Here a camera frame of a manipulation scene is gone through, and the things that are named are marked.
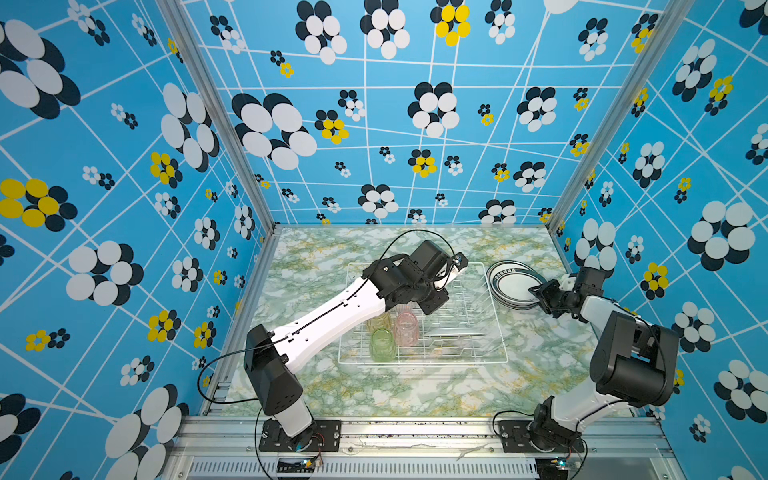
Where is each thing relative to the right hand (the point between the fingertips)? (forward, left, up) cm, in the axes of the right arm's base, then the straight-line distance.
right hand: (535, 291), depth 94 cm
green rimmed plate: (+6, +6, -3) cm, 9 cm away
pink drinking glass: (-15, +41, +3) cm, 44 cm away
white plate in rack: (-17, +28, +7) cm, 34 cm away
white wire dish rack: (-3, +20, -5) cm, 21 cm away
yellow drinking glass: (-13, +48, +4) cm, 50 cm away
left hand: (-11, +33, +18) cm, 39 cm away
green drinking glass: (-18, +48, 0) cm, 52 cm away
